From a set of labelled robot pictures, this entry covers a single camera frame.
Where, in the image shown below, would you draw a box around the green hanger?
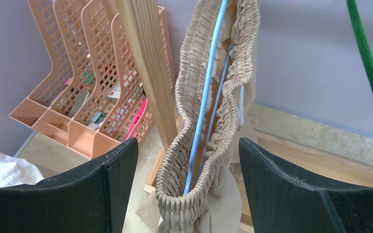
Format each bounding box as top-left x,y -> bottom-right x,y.
346,0 -> 373,94

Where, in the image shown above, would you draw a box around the pink marker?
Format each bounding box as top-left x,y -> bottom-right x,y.
125,98 -> 148,139

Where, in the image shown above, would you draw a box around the white shorts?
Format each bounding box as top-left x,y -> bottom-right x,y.
0,153 -> 44,188

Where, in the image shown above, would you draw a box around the peach plastic file organizer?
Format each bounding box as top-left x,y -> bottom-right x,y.
9,0 -> 177,160

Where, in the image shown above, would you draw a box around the wooden clothes rack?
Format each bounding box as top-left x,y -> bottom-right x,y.
114,0 -> 373,233

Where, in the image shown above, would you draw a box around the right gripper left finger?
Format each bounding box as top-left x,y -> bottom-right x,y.
0,138 -> 138,233

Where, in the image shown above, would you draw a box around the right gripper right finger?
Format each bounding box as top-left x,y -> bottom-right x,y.
239,138 -> 373,233

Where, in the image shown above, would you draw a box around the beige shorts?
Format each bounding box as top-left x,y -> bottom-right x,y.
136,0 -> 260,233

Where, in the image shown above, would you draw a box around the white small box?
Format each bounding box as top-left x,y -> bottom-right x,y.
108,82 -> 121,100

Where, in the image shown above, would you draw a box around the blue hanger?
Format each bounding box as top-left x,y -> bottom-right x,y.
183,0 -> 228,195

